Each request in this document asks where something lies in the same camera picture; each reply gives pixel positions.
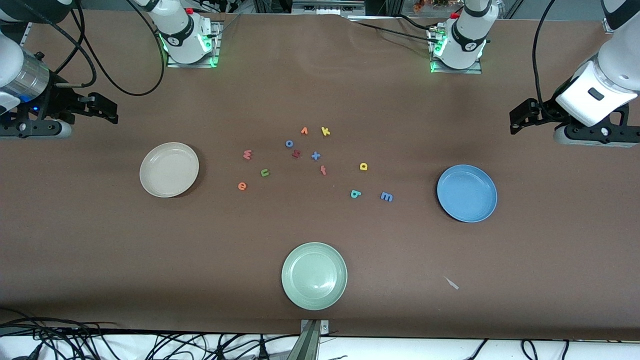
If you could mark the teal letter b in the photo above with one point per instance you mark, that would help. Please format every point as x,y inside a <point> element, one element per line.
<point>355,196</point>

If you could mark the blue plate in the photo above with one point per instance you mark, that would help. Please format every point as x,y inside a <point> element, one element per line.
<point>467,193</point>

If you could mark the orange background objects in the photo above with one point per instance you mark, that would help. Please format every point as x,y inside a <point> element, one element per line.
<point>419,6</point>

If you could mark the beige brown plate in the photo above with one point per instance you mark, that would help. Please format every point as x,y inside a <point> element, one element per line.
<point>169,170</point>

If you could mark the grey metal box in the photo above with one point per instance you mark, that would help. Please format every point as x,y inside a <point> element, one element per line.
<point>325,7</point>

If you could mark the blue letter m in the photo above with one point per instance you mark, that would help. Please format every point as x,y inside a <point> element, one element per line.
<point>386,197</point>

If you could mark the pink letter w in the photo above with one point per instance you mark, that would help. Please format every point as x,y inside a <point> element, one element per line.
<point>247,155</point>

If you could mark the brown table cover mat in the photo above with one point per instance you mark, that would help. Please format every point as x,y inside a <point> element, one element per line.
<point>100,250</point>

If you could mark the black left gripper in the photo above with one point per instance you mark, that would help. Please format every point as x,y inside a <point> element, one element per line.
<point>546,108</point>

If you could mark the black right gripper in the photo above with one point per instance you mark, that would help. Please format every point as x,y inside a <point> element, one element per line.
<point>59,102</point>

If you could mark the small white paper scrap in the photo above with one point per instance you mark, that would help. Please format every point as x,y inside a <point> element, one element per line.
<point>452,284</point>

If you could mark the green plate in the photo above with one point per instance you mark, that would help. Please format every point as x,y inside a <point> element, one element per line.
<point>314,276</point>

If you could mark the metal camera stand bracket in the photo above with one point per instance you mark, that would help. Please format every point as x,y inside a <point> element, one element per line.
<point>312,345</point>

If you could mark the black metal frame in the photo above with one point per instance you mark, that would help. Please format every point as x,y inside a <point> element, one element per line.
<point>272,6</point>

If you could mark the aluminium table frame rail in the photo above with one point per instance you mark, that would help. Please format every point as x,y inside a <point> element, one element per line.
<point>26,32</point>
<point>607,25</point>

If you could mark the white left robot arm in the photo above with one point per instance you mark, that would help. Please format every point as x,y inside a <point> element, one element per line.
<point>467,40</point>

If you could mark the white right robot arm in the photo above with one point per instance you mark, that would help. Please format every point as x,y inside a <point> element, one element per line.
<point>182,35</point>

